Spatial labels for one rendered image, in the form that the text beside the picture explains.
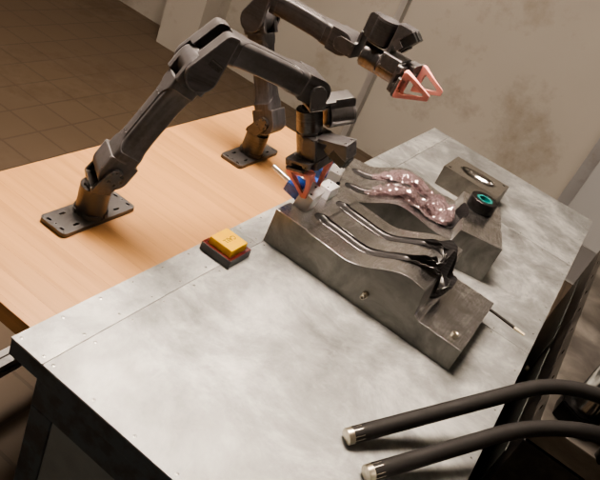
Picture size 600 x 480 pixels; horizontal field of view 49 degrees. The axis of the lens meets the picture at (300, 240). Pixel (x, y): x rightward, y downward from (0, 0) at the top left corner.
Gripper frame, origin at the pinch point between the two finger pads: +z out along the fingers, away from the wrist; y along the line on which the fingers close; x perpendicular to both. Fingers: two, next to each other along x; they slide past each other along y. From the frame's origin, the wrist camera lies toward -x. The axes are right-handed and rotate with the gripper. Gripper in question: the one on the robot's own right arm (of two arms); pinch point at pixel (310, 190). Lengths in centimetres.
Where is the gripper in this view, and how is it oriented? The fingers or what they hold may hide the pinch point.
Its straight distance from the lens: 150.2
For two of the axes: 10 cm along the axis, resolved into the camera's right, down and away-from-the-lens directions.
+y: 5.5, -4.4, 7.1
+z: 0.1, 8.5, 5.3
